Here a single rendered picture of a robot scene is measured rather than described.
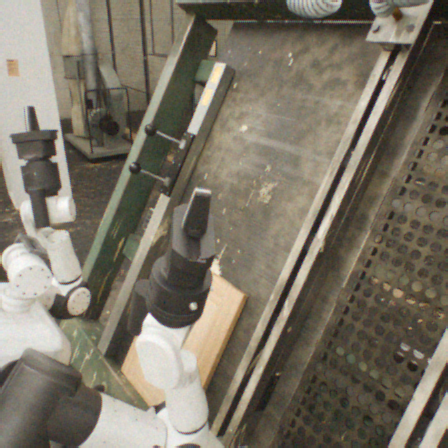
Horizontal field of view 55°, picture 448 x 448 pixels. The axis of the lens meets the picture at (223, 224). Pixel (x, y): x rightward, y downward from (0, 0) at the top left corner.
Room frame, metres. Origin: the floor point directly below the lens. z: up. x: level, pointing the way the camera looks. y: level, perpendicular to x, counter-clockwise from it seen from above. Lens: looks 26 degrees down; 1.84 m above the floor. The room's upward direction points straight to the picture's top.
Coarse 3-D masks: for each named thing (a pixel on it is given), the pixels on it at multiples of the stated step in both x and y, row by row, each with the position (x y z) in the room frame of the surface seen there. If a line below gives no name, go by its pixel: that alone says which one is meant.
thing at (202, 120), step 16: (224, 64) 1.31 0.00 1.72; (208, 80) 1.33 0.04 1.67; (224, 80) 1.30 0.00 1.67; (208, 112) 1.27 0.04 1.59; (192, 128) 1.27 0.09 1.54; (208, 128) 1.27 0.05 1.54; (192, 144) 1.23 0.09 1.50; (192, 160) 1.23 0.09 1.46; (176, 192) 1.19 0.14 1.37; (160, 208) 1.18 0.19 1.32; (160, 224) 1.15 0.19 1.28; (144, 240) 1.16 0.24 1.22; (160, 240) 1.15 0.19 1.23; (144, 256) 1.12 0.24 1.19; (128, 272) 1.13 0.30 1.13; (144, 272) 1.11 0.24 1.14; (128, 288) 1.09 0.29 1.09; (128, 304) 1.07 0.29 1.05; (112, 320) 1.07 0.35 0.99; (112, 336) 1.03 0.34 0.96; (112, 352) 1.03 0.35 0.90
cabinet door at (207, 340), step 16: (224, 288) 0.89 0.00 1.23; (208, 304) 0.90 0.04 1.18; (224, 304) 0.86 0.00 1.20; (240, 304) 0.84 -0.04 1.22; (208, 320) 0.87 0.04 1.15; (224, 320) 0.84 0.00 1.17; (192, 336) 0.87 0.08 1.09; (208, 336) 0.84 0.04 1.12; (224, 336) 0.81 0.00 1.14; (128, 352) 0.98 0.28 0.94; (192, 352) 0.84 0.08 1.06; (208, 352) 0.81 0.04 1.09; (128, 368) 0.95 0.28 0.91; (208, 368) 0.79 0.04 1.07; (144, 384) 0.88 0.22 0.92; (144, 400) 0.85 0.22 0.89; (160, 400) 0.82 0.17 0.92
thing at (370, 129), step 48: (432, 0) 0.86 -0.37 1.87; (384, 48) 0.91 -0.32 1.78; (384, 96) 0.85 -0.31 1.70; (384, 144) 0.85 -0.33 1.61; (336, 192) 0.79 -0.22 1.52; (336, 240) 0.78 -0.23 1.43; (288, 288) 0.75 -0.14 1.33; (288, 336) 0.70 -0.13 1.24; (240, 384) 0.67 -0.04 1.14; (240, 432) 0.62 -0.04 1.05
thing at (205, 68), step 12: (204, 60) 1.53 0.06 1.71; (204, 72) 1.50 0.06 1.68; (204, 84) 1.50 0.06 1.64; (444, 132) 0.88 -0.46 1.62; (132, 240) 1.31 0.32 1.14; (132, 252) 1.28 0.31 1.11; (324, 384) 0.66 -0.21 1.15; (336, 396) 0.63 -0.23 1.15; (312, 408) 0.64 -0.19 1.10; (324, 420) 0.61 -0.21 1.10; (348, 420) 0.59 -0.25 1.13; (372, 420) 0.57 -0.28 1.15; (360, 432) 0.56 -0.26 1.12; (384, 432) 0.54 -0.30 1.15; (372, 444) 0.54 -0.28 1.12
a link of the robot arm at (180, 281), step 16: (176, 208) 0.55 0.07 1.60; (176, 224) 0.51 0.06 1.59; (208, 224) 0.53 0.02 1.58; (176, 240) 0.48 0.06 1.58; (192, 240) 0.49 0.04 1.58; (208, 240) 0.49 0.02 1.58; (176, 256) 0.46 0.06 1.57; (192, 256) 0.46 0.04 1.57; (208, 256) 0.46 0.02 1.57; (160, 272) 0.51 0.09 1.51; (176, 272) 0.47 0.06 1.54; (192, 272) 0.47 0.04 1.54; (208, 272) 0.53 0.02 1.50; (160, 288) 0.49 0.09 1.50; (176, 288) 0.49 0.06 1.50; (192, 288) 0.49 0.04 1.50; (208, 288) 0.50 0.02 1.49; (160, 304) 0.49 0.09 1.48; (176, 304) 0.48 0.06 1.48; (192, 304) 0.49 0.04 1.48
